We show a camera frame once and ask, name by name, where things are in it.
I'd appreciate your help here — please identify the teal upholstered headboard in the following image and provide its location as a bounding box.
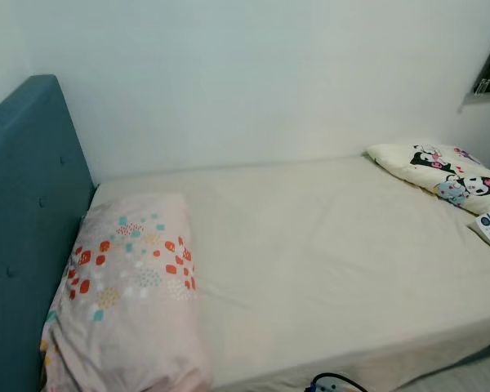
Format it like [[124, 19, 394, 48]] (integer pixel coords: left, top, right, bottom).
[[0, 73, 97, 392]]

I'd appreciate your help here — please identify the pink dotted pillow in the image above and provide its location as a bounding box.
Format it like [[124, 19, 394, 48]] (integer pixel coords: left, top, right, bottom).
[[39, 193, 215, 392]]

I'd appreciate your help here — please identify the beige sheeted bed mattress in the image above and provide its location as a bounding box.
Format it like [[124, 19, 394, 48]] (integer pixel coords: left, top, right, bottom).
[[86, 154, 490, 391]]

